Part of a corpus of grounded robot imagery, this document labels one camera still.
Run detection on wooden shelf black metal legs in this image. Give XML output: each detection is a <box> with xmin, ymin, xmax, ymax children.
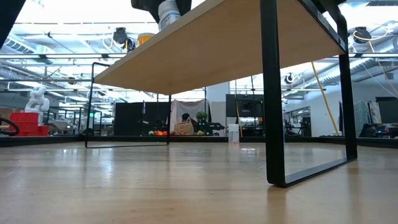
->
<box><xmin>84</xmin><ymin>0</ymin><xmax>358</xmax><ymax>189</ymax></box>

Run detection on black monitor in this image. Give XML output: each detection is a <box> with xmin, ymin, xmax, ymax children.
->
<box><xmin>375</xmin><ymin>96</ymin><xmax>398</xmax><ymax>125</ymax></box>

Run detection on person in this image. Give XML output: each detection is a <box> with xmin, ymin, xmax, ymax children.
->
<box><xmin>181</xmin><ymin>112</ymin><xmax>200</xmax><ymax>136</ymax></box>

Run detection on large orange pill bottle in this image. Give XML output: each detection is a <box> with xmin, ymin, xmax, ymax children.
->
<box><xmin>137</xmin><ymin>32</ymin><xmax>155</xmax><ymax>47</ymax></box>

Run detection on black cable loop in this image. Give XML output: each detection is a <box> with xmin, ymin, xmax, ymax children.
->
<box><xmin>0</xmin><ymin>117</ymin><xmax>19</xmax><ymax>137</ymax></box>

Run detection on red plastic crates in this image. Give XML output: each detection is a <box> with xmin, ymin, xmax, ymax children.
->
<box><xmin>9</xmin><ymin>112</ymin><xmax>50</xmax><ymax>137</ymax></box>

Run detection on black table frame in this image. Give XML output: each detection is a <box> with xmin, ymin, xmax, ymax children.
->
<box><xmin>0</xmin><ymin>135</ymin><xmax>398</xmax><ymax>149</ymax></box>

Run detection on translucent pill bottle white cap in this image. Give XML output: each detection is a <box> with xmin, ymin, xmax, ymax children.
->
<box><xmin>228</xmin><ymin>123</ymin><xmax>240</xmax><ymax>144</ymax></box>

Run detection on woven basket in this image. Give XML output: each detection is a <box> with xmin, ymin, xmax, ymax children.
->
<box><xmin>174</xmin><ymin>119</ymin><xmax>195</xmax><ymax>136</ymax></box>

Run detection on green background plant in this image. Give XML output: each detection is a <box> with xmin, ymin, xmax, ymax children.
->
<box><xmin>195</xmin><ymin>111</ymin><xmax>210</xmax><ymax>124</ymax></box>

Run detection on black partition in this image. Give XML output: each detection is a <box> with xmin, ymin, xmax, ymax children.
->
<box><xmin>114</xmin><ymin>101</ymin><xmax>171</xmax><ymax>137</ymax></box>

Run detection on black wall screen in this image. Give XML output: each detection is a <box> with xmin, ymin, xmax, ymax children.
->
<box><xmin>226</xmin><ymin>94</ymin><xmax>264</xmax><ymax>118</ymax></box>

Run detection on white hanging cloth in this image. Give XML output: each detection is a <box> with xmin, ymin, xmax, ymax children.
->
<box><xmin>170</xmin><ymin>99</ymin><xmax>211</xmax><ymax>124</ymax></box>

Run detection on white bottle blue label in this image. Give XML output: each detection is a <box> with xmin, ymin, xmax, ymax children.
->
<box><xmin>157</xmin><ymin>0</ymin><xmax>182</xmax><ymax>32</ymax></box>

